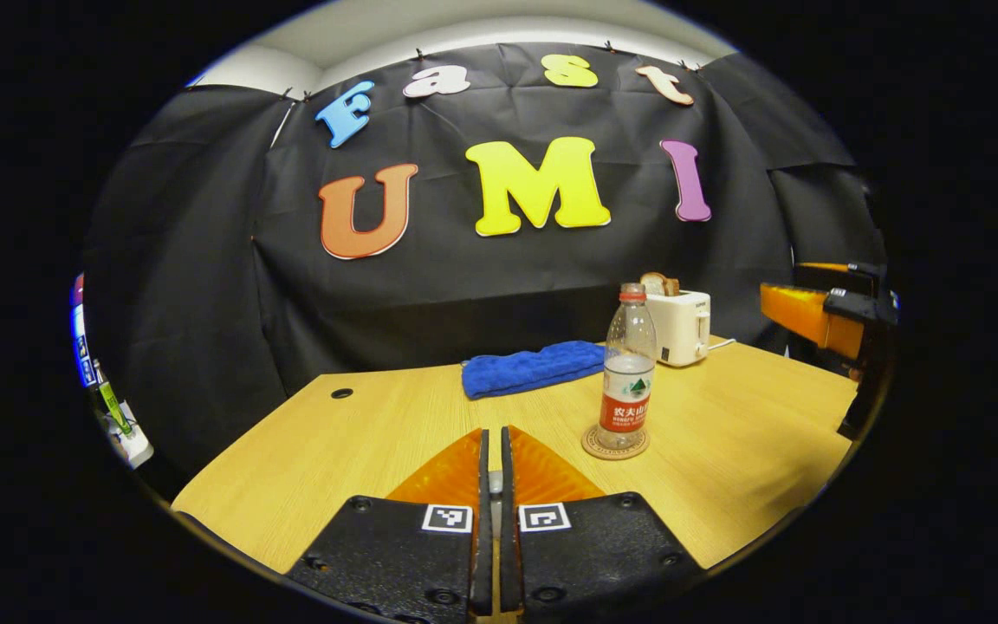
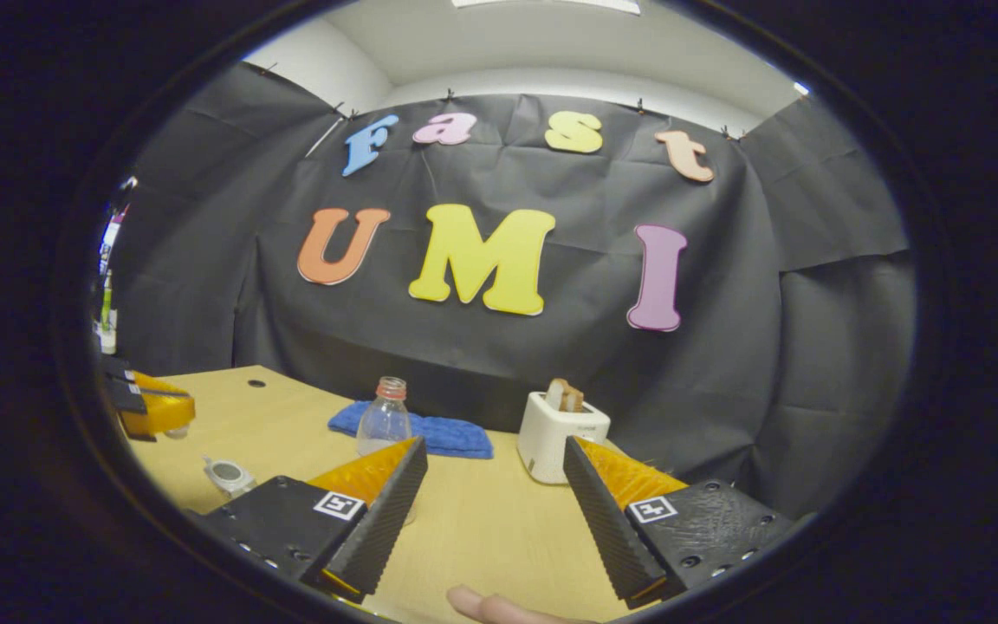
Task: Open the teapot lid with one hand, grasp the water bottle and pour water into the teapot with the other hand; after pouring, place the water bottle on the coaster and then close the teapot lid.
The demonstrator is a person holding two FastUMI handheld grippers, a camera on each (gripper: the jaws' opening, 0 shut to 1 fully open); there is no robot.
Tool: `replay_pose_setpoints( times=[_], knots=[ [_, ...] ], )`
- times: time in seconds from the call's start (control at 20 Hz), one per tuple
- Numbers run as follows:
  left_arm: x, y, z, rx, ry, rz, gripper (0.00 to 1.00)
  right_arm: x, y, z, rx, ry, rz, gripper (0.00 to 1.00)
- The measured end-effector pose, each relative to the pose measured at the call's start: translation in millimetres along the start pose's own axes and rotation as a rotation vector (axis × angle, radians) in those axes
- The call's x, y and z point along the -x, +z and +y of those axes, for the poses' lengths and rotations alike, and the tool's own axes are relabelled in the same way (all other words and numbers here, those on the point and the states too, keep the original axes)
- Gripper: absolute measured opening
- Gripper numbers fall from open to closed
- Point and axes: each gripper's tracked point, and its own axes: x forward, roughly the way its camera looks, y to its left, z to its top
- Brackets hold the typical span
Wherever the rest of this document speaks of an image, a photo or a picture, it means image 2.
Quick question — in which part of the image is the blue towel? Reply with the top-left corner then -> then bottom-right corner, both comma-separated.
327,400 -> 495,460

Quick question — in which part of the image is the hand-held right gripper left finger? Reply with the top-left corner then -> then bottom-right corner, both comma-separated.
200,436 -> 429,606

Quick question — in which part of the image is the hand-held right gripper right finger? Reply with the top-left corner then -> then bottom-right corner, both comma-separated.
563,435 -> 799,609

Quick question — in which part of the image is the computer monitor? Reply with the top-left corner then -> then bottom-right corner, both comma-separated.
99,178 -> 138,278

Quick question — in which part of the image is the black backdrop cloth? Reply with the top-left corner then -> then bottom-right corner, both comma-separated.
113,61 -> 916,521

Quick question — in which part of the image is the clear plastic water bottle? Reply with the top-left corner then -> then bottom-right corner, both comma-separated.
355,376 -> 418,527

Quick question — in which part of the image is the white toaster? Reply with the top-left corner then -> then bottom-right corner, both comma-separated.
517,391 -> 612,485

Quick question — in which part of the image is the white floral teacup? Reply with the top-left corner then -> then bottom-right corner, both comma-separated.
203,455 -> 257,499

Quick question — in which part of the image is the toast slice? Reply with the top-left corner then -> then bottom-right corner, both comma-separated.
546,378 -> 585,413

